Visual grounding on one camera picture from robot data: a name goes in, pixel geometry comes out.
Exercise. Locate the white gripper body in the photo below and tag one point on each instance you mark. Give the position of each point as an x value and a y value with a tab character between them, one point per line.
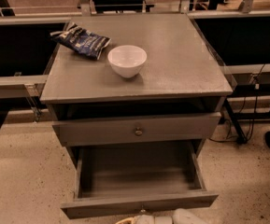
147	219

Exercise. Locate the cream ribbed gripper finger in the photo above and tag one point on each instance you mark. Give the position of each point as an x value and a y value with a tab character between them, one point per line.
128	220

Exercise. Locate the grey drawer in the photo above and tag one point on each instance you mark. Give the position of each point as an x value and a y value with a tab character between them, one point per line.
107	131
136	178

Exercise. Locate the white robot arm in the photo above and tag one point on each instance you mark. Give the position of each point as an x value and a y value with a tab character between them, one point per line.
179	216

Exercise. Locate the grey wooden drawer cabinet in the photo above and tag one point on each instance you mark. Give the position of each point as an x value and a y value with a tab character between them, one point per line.
179	76

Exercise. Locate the grey top drawer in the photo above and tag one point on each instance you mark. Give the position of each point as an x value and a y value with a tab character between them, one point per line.
107	131

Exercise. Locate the white ceramic bowl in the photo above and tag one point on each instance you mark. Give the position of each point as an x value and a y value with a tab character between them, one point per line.
127	60

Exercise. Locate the dark blue chip bag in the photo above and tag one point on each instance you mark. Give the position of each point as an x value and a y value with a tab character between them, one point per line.
81	41

